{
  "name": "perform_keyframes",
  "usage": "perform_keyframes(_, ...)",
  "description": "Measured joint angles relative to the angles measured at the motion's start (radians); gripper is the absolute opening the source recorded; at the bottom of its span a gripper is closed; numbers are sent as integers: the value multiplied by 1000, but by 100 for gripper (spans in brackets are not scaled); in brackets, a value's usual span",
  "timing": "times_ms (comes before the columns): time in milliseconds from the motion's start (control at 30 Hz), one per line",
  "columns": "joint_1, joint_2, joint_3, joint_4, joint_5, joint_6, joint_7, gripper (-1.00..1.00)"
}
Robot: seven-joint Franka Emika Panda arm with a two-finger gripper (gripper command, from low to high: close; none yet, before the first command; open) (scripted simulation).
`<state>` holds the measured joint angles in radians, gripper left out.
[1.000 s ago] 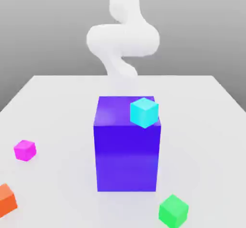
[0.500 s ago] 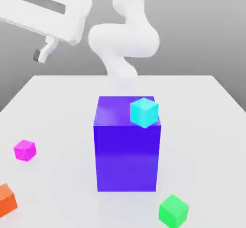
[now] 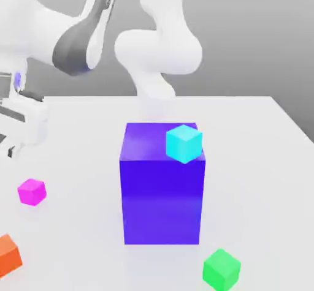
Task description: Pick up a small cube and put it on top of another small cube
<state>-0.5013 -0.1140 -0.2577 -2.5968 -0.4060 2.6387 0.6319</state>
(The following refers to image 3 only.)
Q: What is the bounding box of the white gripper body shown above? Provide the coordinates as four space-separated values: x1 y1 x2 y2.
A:
0 97 49 148

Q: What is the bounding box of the small magenta cube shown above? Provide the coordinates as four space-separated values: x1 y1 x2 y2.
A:
17 178 47 207

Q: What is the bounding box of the small orange cube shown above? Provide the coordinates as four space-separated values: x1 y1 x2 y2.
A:
0 233 23 279

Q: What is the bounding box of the small cyan cube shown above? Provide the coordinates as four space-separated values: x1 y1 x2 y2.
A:
166 124 204 165

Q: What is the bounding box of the small green cube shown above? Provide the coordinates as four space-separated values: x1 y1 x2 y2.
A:
202 248 242 291

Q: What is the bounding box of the large purple box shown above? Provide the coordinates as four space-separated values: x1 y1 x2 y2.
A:
119 122 207 246

